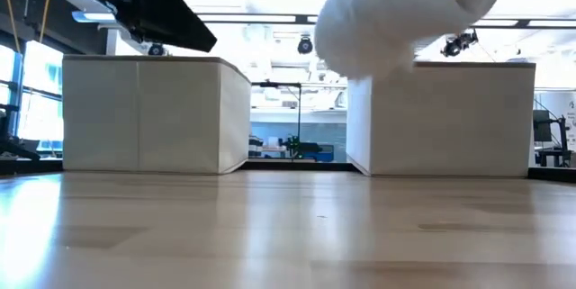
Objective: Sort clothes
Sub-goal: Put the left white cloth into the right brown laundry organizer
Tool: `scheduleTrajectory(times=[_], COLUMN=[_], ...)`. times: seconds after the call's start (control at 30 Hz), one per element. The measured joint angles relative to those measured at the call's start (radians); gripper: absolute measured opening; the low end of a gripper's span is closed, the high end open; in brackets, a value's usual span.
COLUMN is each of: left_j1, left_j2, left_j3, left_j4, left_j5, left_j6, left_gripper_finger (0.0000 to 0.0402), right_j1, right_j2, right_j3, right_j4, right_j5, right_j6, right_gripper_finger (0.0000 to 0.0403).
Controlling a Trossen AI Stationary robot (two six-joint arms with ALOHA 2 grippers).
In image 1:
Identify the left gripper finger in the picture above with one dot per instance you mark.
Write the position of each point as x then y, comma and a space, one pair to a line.
175, 19

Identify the white garment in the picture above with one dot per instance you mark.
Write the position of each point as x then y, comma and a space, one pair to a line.
396, 10

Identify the black round ceiling device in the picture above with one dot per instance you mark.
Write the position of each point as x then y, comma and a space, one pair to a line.
304, 46
156, 49

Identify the beige fabric storage bin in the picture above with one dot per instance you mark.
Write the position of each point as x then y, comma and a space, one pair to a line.
135, 118
450, 122

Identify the black background stand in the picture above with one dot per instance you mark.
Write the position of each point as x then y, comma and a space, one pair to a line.
299, 118

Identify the background green-black machine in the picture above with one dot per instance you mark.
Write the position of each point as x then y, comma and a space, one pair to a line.
301, 147

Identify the blue background bin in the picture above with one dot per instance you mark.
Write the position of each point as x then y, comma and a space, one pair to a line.
325, 154

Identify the black ceiling-hung device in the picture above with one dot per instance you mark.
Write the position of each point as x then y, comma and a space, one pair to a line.
459, 43

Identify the black background workstation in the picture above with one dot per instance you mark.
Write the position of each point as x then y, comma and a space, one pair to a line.
542, 127

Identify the black aluminium frame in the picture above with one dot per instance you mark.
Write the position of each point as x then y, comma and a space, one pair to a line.
292, 167

